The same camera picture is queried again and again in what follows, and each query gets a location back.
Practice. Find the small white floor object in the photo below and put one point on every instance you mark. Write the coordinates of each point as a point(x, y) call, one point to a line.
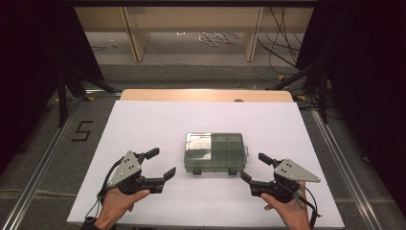
point(112, 42)

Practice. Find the black curtain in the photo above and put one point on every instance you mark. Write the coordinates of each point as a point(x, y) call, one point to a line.
point(367, 80)
point(32, 64)

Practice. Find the white table sheet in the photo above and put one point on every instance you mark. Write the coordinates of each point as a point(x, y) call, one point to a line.
point(143, 127)

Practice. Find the person's right hand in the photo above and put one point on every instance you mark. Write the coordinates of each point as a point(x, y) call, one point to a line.
point(292, 214)

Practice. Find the black metal stand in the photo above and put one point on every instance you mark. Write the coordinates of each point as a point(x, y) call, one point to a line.
point(322, 92)
point(62, 96)

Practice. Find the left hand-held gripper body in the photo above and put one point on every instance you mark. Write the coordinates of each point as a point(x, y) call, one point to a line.
point(129, 172)

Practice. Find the person's left hand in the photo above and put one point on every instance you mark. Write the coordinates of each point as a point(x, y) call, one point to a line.
point(115, 206)

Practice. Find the aluminium floor rail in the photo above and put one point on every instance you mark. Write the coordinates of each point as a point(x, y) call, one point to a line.
point(38, 174)
point(344, 166)

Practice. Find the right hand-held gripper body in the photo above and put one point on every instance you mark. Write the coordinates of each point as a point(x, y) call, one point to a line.
point(290, 174)

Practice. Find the transparent grey compartment storage box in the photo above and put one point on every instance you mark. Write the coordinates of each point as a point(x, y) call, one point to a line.
point(220, 153)

